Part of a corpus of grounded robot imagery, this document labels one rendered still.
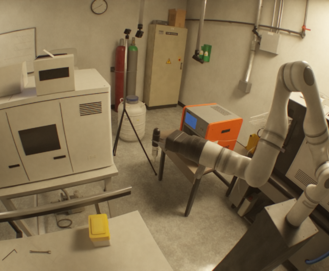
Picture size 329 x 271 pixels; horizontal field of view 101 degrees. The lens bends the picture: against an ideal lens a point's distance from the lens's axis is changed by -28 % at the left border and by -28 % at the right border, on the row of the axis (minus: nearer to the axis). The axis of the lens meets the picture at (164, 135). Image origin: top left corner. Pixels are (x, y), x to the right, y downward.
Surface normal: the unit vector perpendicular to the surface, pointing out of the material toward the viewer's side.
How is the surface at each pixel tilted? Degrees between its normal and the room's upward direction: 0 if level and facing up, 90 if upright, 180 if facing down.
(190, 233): 0
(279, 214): 0
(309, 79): 73
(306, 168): 90
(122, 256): 0
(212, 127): 90
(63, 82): 90
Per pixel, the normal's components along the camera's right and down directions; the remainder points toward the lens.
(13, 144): 0.48, 0.49
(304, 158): -0.87, 0.17
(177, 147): -0.20, 0.48
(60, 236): 0.11, -0.86
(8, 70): 0.39, -0.33
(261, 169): -0.25, -0.33
